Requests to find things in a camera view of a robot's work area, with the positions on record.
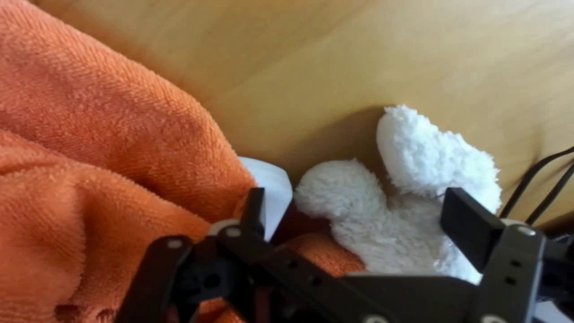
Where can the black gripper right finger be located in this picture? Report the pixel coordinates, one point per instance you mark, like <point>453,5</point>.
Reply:
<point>509,262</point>

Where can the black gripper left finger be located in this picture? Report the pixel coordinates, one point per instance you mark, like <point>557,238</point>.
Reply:
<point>173,269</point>

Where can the white plush toy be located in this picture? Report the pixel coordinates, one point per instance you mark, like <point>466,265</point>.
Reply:
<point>419,154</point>

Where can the orange towel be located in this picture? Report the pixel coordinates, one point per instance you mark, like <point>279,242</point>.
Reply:
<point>91,149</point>

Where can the light wooden dresser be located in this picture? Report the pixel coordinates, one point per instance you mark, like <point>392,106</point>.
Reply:
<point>360,59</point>

